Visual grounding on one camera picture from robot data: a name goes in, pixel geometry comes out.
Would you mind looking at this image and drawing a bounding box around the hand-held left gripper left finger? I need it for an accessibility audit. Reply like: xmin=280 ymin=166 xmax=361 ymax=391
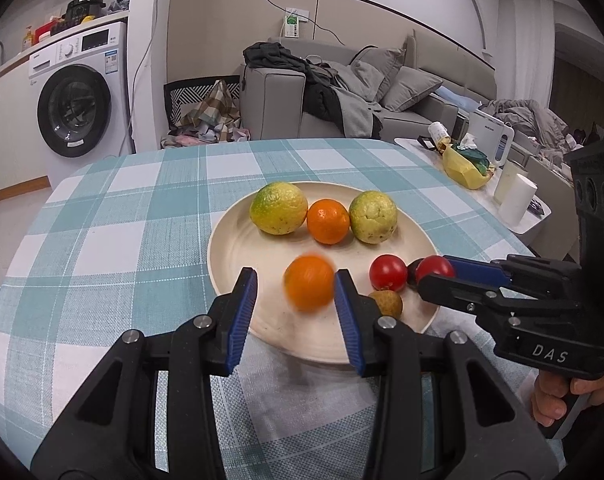
xmin=30 ymin=266 xmax=259 ymax=480

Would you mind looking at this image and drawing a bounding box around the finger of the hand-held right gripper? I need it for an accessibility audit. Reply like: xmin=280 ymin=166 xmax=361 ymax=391
xmin=418 ymin=272 xmax=583 ymax=334
xmin=443 ymin=254 xmax=583 ymax=302

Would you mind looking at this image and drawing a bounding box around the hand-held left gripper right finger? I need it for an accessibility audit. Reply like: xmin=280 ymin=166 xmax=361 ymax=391
xmin=333 ymin=269 xmax=560 ymax=480

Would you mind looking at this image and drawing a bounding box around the red tomato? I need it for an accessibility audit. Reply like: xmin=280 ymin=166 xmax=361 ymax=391
xmin=415 ymin=255 xmax=456 ymax=285
xmin=369 ymin=254 xmax=408 ymax=292

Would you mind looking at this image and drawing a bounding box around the small brown longan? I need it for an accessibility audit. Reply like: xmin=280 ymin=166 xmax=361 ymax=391
xmin=368 ymin=290 xmax=404 ymax=319

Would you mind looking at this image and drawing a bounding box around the orange mandarin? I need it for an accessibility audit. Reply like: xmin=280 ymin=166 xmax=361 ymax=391
xmin=306 ymin=199 xmax=351 ymax=245
xmin=283 ymin=254 xmax=337 ymax=312

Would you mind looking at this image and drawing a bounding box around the cream round plate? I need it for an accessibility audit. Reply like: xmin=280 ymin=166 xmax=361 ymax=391
xmin=207 ymin=181 xmax=441 ymax=365

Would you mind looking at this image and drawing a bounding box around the pale yellow-green citrus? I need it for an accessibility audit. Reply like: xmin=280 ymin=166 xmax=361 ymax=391
xmin=349 ymin=190 xmax=399 ymax=245

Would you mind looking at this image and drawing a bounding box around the green and yellow citrus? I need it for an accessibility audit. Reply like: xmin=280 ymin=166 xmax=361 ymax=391
xmin=250 ymin=182 xmax=309 ymax=236

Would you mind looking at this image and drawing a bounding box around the person's right hand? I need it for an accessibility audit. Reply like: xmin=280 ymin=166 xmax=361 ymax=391
xmin=530 ymin=367 xmax=604 ymax=429

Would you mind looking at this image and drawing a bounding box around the white side table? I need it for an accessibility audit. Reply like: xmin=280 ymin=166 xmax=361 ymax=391
xmin=393 ymin=136 xmax=551 ymax=234

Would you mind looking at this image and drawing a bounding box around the white paper roll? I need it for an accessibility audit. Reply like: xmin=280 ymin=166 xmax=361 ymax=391
xmin=498 ymin=173 xmax=538 ymax=226

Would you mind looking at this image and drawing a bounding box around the yellow plastic bag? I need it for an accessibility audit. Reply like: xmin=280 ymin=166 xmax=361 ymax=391
xmin=442 ymin=136 xmax=496 ymax=190

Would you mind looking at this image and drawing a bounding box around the teal checked tablecloth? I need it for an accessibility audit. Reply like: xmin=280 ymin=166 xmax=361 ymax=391
xmin=0 ymin=137 xmax=567 ymax=480

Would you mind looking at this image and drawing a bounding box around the white crumpled package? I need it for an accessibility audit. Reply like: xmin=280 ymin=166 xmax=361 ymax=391
xmin=428 ymin=121 xmax=451 ymax=148

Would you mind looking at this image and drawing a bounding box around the grey crumpled blanket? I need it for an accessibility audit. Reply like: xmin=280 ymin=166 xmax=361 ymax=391
xmin=482 ymin=98 xmax=570 ymax=156

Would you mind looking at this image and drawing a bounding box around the small grey cushion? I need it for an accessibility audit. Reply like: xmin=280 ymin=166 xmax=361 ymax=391
xmin=382 ymin=65 xmax=443 ymax=112

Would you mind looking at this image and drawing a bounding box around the plaid cloth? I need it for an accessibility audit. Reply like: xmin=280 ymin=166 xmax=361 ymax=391
xmin=179 ymin=80 xmax=243 ymax=141

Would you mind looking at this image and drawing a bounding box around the grey sofa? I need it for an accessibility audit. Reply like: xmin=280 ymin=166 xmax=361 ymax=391
xmin=239 ymin=29 xmax=497 ymax=141

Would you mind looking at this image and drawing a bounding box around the large grey cushion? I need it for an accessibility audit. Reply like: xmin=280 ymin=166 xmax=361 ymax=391
xmin=350 ymin=47 xmax=407 ymax=102

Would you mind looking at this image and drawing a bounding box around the pile of dark clothes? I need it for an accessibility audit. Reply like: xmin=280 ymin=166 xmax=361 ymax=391
xmin=243 ymin=41 xmax=384 ymax=139

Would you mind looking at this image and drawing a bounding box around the black patterned basket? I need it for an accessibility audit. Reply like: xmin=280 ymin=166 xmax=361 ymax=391
xmin=163 ymin=76 xmax=243 ymax=133

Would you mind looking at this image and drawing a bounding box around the white washing machine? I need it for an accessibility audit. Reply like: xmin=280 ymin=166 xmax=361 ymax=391
xmin=28 ymin=21 xmax=136 ymax=159

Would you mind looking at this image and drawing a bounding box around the black pressure cooker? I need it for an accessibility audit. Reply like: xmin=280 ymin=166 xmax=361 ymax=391
xmin=65 ymin=0 xmax=106 ymax=25

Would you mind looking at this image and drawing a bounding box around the white appliance with handle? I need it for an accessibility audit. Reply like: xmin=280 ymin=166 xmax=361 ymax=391
xmin=466 ymin=110 xmax=514 ymax=167

